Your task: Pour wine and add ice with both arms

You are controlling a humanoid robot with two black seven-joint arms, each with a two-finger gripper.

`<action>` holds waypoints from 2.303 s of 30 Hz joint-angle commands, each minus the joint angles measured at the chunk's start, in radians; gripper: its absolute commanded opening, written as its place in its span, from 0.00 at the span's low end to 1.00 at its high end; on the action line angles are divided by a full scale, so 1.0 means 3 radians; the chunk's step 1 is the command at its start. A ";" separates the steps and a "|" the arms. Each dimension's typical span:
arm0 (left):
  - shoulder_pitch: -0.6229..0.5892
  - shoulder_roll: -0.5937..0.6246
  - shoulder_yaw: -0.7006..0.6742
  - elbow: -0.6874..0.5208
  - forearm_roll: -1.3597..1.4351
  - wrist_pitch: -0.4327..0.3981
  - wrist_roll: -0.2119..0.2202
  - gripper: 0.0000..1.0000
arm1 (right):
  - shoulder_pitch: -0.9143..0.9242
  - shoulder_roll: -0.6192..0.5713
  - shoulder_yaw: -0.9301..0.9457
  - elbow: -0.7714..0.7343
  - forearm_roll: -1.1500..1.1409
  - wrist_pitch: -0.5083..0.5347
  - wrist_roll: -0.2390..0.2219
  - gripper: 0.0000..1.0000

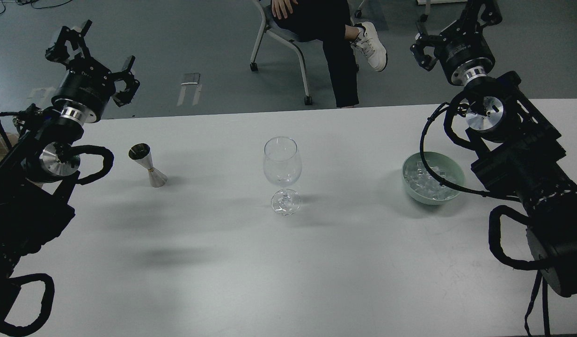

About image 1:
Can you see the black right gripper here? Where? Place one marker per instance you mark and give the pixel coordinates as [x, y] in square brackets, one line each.
[468, 56]

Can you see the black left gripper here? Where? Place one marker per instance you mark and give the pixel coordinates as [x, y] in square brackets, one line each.
[87, 82]

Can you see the steel cocktail jigger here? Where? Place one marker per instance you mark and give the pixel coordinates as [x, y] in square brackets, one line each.
[142, 155]

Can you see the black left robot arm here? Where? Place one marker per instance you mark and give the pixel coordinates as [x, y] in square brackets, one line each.
[42, 165]

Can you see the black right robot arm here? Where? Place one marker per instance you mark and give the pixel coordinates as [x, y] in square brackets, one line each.
[517, 152]

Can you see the green bowl of ice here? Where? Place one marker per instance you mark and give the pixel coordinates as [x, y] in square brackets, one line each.
[424, 188]

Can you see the clear wine glass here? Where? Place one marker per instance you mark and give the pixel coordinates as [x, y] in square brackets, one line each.
[282, 167]

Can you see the grey tape on floor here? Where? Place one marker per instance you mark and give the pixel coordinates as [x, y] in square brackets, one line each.
[190, 89]

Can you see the seated person in black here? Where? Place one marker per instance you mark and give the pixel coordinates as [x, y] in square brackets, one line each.
[329, 21]

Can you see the grey office chair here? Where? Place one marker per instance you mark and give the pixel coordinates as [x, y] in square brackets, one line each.
[268, 27]

